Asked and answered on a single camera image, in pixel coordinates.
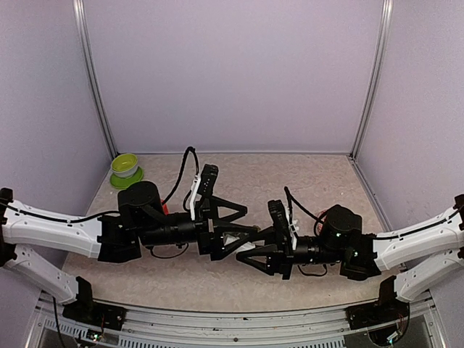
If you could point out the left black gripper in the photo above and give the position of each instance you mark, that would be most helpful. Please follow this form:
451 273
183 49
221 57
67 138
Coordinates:
212 243

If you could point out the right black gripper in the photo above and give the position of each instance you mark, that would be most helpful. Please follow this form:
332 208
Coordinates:
280 254

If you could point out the orange pill bottle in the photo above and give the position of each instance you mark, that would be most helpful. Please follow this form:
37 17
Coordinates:
165 208

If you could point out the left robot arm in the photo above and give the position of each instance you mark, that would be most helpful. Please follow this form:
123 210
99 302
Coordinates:
141 220

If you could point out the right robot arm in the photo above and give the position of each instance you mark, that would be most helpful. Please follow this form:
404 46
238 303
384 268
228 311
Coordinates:
338 239

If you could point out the red patterned bowl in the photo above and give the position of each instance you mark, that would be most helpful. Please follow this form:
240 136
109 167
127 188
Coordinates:
321 218

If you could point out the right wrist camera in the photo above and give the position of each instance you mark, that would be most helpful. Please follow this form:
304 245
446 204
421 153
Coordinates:
280 221

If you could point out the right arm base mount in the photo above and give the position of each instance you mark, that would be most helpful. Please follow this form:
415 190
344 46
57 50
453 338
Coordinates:
373 314

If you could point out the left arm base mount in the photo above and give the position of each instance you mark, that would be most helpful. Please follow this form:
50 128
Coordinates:
99 314

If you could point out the right aluminium frame post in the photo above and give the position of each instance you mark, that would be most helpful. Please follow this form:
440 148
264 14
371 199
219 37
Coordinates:
375 76

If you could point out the aluminium frame post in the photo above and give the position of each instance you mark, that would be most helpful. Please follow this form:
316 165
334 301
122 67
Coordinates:
375 76
96 95

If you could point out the left aluminium frame post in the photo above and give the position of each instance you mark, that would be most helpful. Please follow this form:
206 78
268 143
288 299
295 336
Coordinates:
96 95

